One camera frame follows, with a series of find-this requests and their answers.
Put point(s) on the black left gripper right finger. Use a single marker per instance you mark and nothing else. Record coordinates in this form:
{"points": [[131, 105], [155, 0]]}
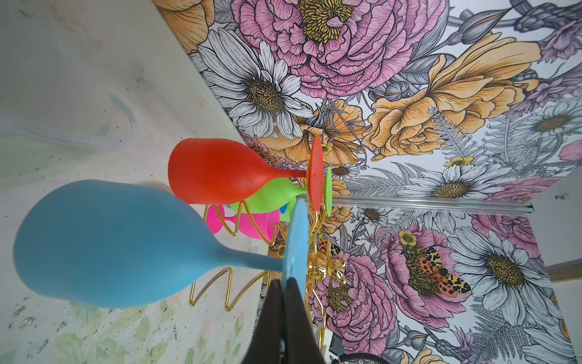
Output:
{"points": [[300, 343]]}

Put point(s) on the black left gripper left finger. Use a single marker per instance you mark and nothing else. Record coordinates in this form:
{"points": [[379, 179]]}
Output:
{"points": [[265, 347]]}

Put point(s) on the pink wine glass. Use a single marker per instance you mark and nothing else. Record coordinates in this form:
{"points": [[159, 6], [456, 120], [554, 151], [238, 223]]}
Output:
{"points": [[256, 226]]}

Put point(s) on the green wine glass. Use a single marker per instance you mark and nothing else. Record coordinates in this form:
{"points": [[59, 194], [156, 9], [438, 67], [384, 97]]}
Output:
{"points": [[287, 218], [282, 191]]}

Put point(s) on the red wine glass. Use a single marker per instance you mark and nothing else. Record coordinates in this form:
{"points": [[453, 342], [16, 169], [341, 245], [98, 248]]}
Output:
{"points": [[223, 172]]}

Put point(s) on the blue wine glass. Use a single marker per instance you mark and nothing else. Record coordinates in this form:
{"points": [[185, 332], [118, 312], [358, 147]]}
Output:
{"points": [[115, 245], [285, 210]]}

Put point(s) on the gold wire wine glass rack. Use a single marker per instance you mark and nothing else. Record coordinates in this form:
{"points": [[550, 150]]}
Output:
{"points": [[321, 264]]}

